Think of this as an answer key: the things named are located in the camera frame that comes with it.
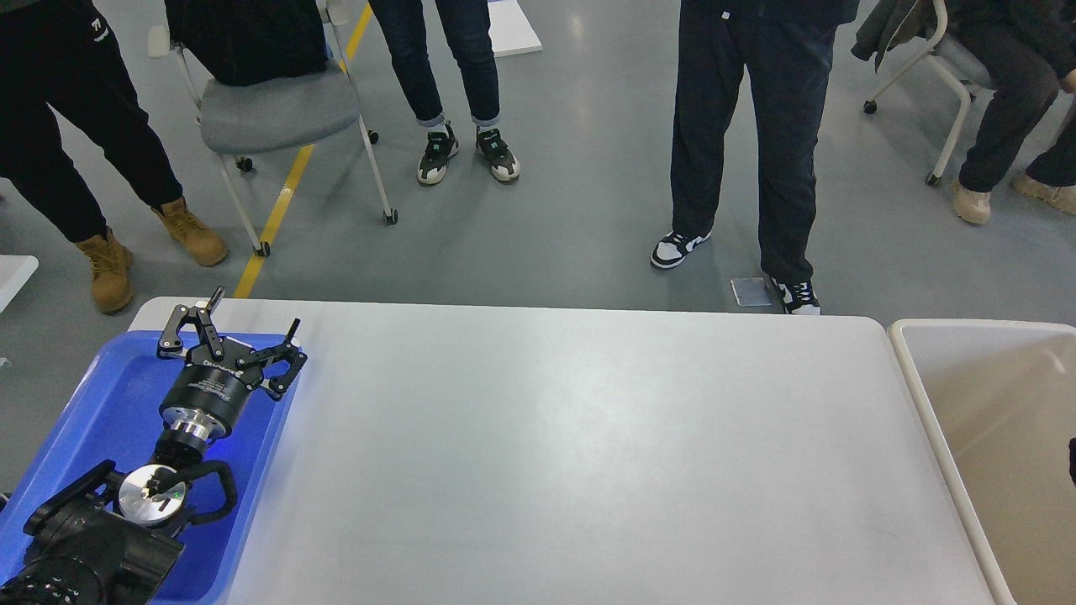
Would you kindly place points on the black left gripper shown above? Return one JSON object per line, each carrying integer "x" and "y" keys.
{"x": 208, "y": 386}

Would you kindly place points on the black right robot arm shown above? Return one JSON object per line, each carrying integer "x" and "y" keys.
{"x": 1072, "y": 460}

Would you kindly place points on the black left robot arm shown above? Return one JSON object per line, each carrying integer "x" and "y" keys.
{"x": 147, "y": 485}

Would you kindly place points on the blue plastic tray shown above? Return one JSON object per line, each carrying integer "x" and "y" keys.
{"x": 114, "y": 415}

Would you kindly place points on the white table at left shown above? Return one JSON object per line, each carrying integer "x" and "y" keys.
{"x": 15, "y": 271}

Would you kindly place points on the grey seat white chair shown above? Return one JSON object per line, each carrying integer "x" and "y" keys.
{"x": 238, "y": 122}

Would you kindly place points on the black jacket on chair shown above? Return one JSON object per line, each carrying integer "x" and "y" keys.
{"x": 243, "y": 43}

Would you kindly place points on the person with tan boots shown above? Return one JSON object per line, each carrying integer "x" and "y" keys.
{"x": 62, "y": 58}

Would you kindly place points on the white board on floor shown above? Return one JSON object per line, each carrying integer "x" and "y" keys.
{"x": 511, "y": 31}

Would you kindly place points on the small clear floor plate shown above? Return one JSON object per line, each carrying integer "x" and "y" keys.
{"x": 751, "y": 292}

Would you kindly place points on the dark jacket on right chair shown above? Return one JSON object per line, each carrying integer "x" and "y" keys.
{"x": 892, "y": 23}

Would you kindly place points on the beige plastic bin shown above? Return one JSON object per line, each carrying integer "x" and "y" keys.
{"x": 997, "y": 399}

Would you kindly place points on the white chair at right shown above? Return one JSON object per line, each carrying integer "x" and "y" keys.
{"x": 958, "y": 70}

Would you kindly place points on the seated person in black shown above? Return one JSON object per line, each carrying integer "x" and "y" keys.
{"x": 1027, "y": 49}

